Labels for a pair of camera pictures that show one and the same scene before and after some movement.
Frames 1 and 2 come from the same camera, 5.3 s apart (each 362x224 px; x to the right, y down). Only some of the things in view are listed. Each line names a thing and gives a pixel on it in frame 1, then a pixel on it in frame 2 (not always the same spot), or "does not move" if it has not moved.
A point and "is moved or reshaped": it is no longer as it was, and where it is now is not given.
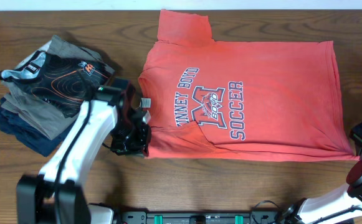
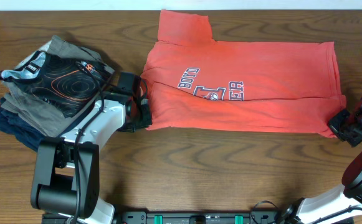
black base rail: (141, 217) does not move
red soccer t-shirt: (242, 99) is moved or reshaped
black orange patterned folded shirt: (63, 81) does not move
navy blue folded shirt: (14, 126) does not move
